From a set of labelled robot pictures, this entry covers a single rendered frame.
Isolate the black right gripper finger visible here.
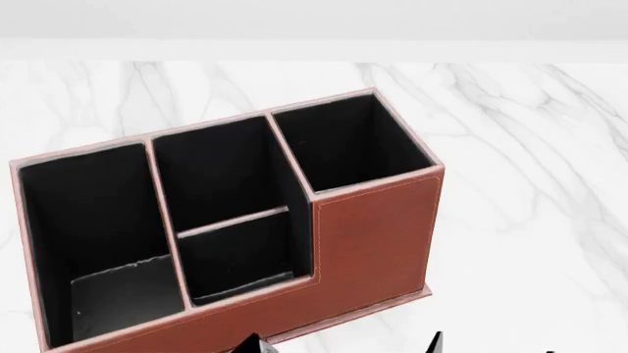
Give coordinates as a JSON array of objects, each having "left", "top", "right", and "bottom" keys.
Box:
[
  {"left": 424, "top": 329, "right": 444, "bottom": 353},
  {"left": 234, "top": 331, "right": 275, "bottom": 353}
]

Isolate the brown leather desk caddy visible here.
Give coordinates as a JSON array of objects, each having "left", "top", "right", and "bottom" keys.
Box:
[{"left": 8, "top": 85, "right": 446, "bottom": 353}]

